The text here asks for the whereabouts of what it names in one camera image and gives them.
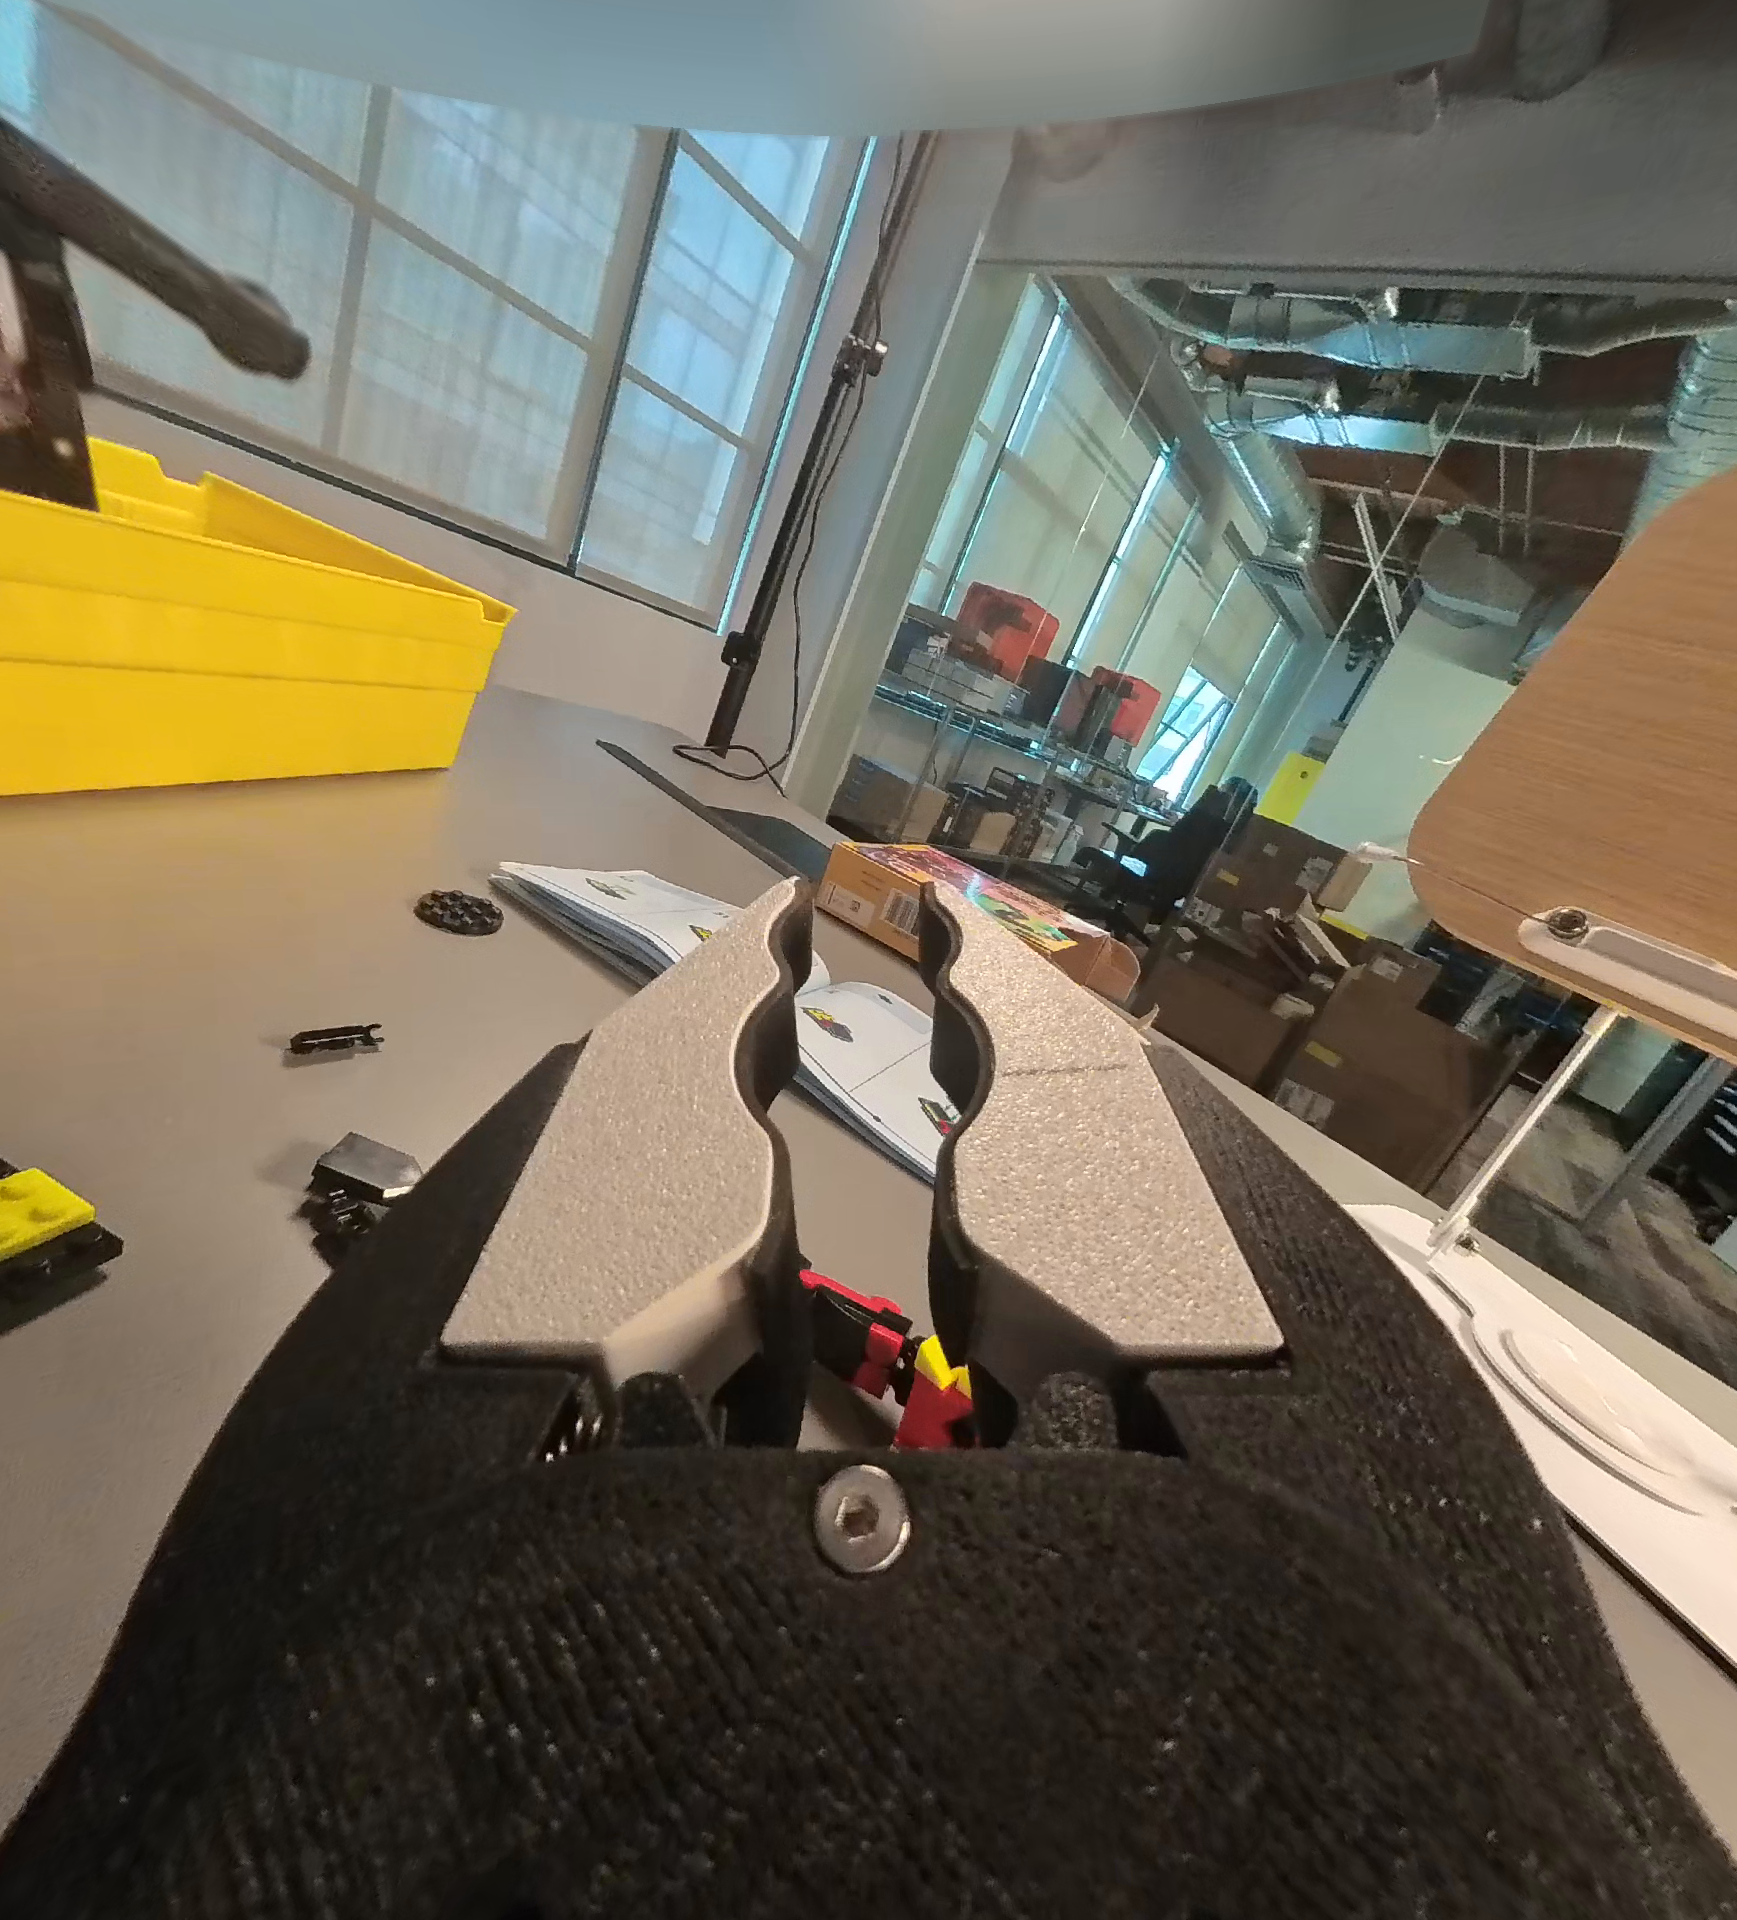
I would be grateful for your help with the yellow tag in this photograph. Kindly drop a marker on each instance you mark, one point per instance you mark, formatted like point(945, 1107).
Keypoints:
point(1295, 794)

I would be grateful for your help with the wooden book stand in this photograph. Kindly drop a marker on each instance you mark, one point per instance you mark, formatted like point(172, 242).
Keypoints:
point(1677, 720)

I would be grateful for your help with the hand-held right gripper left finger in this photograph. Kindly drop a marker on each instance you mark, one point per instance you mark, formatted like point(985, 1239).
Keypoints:
point(613, 1201)

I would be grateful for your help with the large red black case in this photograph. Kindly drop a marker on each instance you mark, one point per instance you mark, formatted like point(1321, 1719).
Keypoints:
point(1007, 627)

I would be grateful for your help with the black brick block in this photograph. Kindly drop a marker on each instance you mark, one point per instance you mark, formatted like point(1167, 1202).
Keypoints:
point(60, 1261)

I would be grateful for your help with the black upright stand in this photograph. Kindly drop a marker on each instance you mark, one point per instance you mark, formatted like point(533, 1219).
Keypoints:
point(794, 495)

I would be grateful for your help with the metal storage shelf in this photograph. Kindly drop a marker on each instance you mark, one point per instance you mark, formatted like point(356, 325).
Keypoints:
point(990, 751)

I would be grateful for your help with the small yellow brick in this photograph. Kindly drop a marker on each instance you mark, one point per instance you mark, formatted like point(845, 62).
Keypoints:
point(43, 1201)

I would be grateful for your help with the yellow plastic bin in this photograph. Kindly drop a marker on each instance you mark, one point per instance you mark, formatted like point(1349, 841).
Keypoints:
point(209, 674)

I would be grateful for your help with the red yellow black brick model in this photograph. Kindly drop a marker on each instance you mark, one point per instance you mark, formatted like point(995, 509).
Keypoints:
point(899, 1364)

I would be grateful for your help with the black round studded disc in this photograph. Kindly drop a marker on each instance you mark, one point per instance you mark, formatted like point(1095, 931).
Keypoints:
point(460, 912)

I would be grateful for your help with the black clip brick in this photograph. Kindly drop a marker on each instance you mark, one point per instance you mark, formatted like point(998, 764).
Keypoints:
point(338, 1039)

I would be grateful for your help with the silver spiral ventilation duct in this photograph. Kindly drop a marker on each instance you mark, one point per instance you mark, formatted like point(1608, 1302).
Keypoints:
point(1257, 451)

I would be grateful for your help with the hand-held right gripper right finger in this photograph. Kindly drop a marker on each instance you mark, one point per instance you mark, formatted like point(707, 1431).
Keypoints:
point(1109, 1201)

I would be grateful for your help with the black office chair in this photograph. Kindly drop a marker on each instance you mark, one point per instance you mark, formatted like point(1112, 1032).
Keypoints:
point(1184, 855)

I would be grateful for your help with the open instruction booklet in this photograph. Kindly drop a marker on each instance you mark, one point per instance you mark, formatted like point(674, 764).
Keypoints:
point(613, 915)

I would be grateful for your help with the large paned window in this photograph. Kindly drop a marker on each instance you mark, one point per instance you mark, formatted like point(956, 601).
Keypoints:
point(433, 301)

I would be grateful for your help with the small red black case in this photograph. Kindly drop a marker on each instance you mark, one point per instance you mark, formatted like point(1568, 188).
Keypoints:
point(1123, 705)

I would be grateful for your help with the orange cardboard toy box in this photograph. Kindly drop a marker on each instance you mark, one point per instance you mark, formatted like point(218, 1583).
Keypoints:
point(883, 893)

